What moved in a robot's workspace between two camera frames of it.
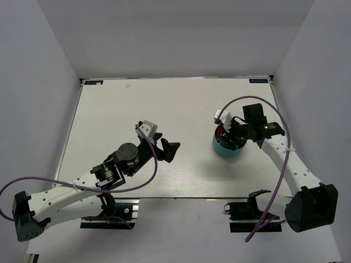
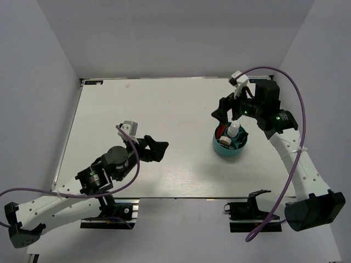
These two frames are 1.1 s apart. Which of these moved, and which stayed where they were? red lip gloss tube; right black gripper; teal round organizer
Moved: right black gripper
Stayed: teal round organizer; red lip gloss tube
